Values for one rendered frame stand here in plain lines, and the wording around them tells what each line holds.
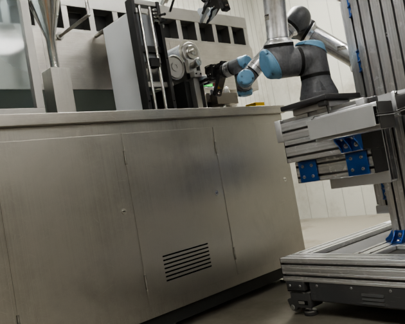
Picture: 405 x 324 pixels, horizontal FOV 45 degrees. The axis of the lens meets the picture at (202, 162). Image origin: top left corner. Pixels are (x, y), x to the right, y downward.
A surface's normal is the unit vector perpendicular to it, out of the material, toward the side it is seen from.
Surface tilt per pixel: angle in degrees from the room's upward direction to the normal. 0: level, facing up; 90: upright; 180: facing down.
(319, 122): 90
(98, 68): 90
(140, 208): 90
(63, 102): 90
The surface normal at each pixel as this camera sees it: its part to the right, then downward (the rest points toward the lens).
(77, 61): 0.66, -0.15
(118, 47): -0.73, 0.10
